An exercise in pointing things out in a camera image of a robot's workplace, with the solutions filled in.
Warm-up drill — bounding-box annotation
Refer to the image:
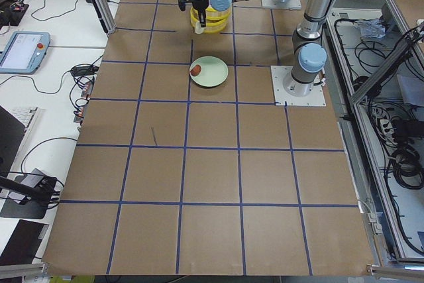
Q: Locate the yellow steamer layer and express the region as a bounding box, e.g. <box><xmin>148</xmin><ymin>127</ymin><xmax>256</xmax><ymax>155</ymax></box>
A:
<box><xmin>190</xmin><ymin>18</ymin><xmax>228</xmax><ymax>34</ymax></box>
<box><xmin>190</xmin><ymin>6</ymin><xmax>231</xmax><ymax>23</ymax></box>

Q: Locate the white keyboard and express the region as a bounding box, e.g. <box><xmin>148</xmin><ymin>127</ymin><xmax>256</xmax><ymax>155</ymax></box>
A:
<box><xmin>10</xmin><ymin>106</ymin><xmax>44</xmax><ymax>145</ymax></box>

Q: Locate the black power adapter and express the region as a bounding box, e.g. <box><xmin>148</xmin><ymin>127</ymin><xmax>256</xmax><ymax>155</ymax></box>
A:
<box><xmin>70</xmin><ymin>65</ymin><xmax>99</xmax><ymax>77</ymax></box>

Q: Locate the white power strip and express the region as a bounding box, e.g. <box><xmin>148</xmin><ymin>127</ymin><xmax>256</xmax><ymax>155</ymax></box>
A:
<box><xmin>371</xmin><ymin>107</ymin><xmax>396</xmax><ymax>147</ymax></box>

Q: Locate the yellow bottom steamer layer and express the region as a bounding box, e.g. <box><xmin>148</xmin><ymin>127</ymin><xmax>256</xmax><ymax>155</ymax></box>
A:
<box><xmin>190</xmin><ymin>18</ymin><xmax>228</xmax><ymax>34</ymax></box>

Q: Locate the black camera stand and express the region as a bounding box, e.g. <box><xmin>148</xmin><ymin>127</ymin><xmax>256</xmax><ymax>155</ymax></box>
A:
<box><xmin>1</xmin><ymin>169</ymin><xmax>61</xmax><ymax>219</ymax></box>

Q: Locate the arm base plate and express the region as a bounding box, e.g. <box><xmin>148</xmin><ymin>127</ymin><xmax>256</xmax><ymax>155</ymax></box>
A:
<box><xmin>270</xmin><ymin>66</ymin><xmax>326</xmax><ymax>107</ymax></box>
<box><xmin>261</xmin><ymin>0</ymin><xmax>302</xmax><ymax>11</ymax></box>

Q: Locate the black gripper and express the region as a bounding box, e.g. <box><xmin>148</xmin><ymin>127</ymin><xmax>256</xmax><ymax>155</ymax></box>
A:
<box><xmin>192</xmin><ymin>0</ymin><xmax>209</xmax><ymax>28</ymax></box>

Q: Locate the light green plate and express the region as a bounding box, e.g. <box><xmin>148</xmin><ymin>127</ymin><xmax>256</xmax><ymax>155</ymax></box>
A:
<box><xmin>189</xmin><ymin>56</ymin><xmax>229</xmax><ymax>87</ymax></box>

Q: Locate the white bun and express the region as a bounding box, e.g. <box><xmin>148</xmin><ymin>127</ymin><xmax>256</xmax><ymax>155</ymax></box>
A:
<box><xmin>194</xmin><ymin>21</ymin><xmax>205</xmax><ymax>34</ymax></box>

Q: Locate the black cable bundle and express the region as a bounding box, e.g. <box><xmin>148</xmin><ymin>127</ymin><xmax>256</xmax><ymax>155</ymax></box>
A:
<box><xmin>384</xmin><ymin>145</ymin><xmax>424</xmax><ymax>191</ymax></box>

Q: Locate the blue teach pendant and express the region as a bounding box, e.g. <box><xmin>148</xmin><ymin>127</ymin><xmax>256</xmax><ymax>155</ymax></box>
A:
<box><xmin>1</xmin><ymin>31</ymin><xmax>50</xmax><ymax>75</ymax></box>

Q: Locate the yellow top steamer layer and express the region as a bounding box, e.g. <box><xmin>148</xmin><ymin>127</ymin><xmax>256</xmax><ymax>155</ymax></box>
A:
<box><xmin>190</xmin><ymin>6</ymin><xmax>231</xmax><ymax>23</ymax></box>

